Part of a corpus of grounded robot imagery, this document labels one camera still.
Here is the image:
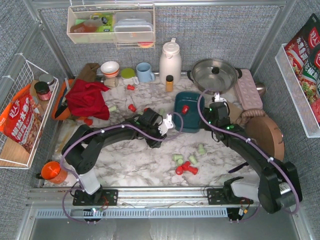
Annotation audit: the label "cork mat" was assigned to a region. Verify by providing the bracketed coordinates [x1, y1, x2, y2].
[227, 101, 243, 124]

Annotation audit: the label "teal storage basket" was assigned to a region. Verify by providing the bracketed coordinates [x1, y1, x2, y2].
[173, 91, 202, 134]

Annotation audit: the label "green capsule cluster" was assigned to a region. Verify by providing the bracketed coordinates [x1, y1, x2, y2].
[188, 155, 198, 165]
[172, 154, 183, 161]

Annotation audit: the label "red capsule cluster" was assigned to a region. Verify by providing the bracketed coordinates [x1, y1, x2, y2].
[181, 161, 191, 171]
[187, 166, 199, 175]
[175, 166, 184, 176]

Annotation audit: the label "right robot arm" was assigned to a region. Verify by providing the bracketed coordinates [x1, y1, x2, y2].
[198, 102, 303, 215]

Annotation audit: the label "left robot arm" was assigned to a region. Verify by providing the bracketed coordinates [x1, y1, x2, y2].
[62, 109, 174, 195]

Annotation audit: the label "green capsule by cloth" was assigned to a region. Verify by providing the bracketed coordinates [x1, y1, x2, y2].
[108, 105, 117, 112]

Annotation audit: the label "pink egg tray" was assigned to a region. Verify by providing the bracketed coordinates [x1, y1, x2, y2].
[234, 68, 263, 111]

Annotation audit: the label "steel pot with lid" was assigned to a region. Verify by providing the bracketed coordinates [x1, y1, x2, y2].
[187, 58, 243, 95]

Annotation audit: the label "red capsule back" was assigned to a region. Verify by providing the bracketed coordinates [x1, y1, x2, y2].
[126, 84, 135, 91]

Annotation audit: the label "orange spice bottle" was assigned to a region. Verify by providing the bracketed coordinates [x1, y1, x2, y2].
[165, 75, 174, 92]

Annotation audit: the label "round wooden board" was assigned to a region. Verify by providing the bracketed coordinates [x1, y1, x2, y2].
[245, 116, 285, 161]

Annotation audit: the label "green lid white cup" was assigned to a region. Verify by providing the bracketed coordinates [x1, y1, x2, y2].
[120, 68, 139, 85]

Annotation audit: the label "blue mug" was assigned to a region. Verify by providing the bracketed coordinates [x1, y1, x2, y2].
[136, 62, 155, 83]

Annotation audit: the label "red capsule cluster front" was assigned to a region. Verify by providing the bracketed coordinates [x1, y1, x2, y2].
[175, 166, 184, 176]

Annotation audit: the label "white thermos jug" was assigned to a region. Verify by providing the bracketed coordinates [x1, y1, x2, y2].
[159, 38, 182, 85]

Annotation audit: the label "white orange bowl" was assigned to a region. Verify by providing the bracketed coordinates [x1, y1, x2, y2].
[100, 61, 120, 78]

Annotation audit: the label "red cloth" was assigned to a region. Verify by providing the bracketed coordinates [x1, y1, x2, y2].
[65, 79, 110, 120]

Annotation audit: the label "brown cloth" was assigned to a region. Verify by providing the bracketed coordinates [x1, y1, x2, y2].
[77, 63, 100, 83]

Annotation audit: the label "right white rack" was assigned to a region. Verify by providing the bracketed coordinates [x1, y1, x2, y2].
[274, 43, 320, 138]

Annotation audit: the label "orange tray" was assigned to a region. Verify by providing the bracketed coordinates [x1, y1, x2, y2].
[51, 81, 72, 121]

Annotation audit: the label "clear plastic containers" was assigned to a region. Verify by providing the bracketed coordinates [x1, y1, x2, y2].
[113, 11, 154, 43]

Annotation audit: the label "red snack bags right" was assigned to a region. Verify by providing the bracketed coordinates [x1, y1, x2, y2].
[284, 13, 320, 122]

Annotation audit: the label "dark lid jar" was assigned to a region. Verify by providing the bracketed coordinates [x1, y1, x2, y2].
[34, 81, 52, 101]

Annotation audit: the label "silver lid jar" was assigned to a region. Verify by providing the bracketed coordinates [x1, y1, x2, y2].
[39, 73, 55, 92]

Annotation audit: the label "orange cup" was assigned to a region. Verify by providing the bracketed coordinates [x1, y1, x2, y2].
[40, 161, 68, 184]

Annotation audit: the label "red snack bag left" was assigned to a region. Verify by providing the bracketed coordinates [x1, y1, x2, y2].
[0, 84, 43, 153]

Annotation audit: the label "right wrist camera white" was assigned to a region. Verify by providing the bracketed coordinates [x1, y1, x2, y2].
[212, 92, 227, 103]

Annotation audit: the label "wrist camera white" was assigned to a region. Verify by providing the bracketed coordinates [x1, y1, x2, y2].
[212, 92, 227, 103]
[158, 114, 175, 136]

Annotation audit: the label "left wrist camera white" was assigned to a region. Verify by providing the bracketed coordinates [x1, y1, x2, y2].
[158, 114, 175, 136]

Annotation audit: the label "wall wire basket top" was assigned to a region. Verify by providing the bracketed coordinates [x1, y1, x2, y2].
[66, 2, 156, 49]

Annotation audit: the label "left wire basket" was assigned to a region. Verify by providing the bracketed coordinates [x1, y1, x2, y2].
[0, 53, 60, 169]

